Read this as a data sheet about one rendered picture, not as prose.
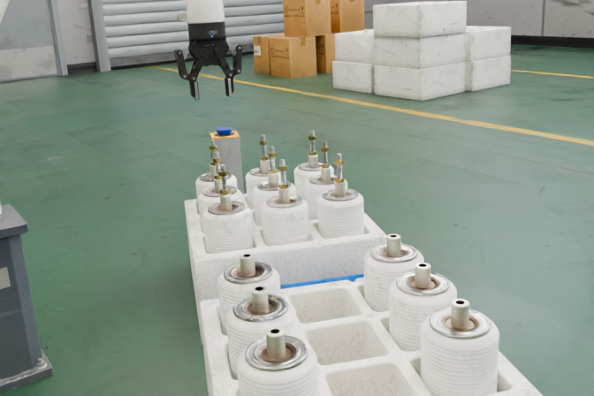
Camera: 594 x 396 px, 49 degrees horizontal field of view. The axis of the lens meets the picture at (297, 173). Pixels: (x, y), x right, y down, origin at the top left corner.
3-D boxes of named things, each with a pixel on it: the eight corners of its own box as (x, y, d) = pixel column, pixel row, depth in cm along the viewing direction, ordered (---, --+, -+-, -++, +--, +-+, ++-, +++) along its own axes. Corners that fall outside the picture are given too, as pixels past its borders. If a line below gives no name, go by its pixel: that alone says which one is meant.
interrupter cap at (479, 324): (445, 346, 78) (445, 340, 78) (420, 316, 85) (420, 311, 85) (502, 336, 79) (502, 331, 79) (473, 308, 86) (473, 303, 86)
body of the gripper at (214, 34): (189, 20, 126) (194, 69, 128) (231, 17, 129) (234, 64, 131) (181, 19, 133) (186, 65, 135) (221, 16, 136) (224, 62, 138)
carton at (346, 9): (364, 30, 526) (363, -8, 518) (340, 33, 514) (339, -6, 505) (342, 29, 550) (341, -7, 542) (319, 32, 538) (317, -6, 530)
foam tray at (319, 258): (201, 345, 128) (193, 261, 123) (191, 267, 165) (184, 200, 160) (389, 316, 135) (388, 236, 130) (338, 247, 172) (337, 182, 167)
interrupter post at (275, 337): (268, 362, 76) (266, 338, 75) (264, 352, 78) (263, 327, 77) (288, 359, 77) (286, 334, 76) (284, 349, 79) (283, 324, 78)
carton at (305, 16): (331, 34, 506) (330, -6, 498) (307, 36, 493) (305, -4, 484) (308, 33, 529) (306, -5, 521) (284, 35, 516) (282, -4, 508)
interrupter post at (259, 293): (253, 316, 87) (251, 293, 86) (250, 308, 90) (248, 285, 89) (270, 313, 88) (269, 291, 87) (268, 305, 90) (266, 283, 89)
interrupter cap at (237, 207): (205, 217, 126) (205, 214, 126) (209, 205, 133) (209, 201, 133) (244, 215, 126) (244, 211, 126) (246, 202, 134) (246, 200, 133)
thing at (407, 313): (404, 418, 93) (403, 304, 88) (381, 381, 102) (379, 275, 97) (466, 407, 94) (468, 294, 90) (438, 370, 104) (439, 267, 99)
